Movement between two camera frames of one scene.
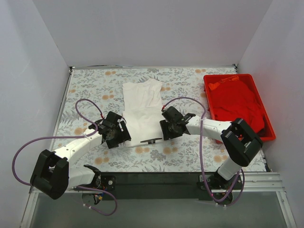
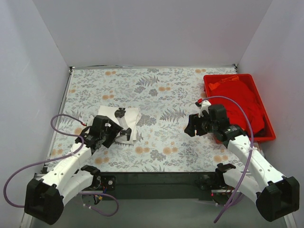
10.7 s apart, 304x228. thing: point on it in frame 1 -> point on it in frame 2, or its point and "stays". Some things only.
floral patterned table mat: (90, 93) stays
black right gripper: (164, 129) -> (195, 124)
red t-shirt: (232, 100) stays
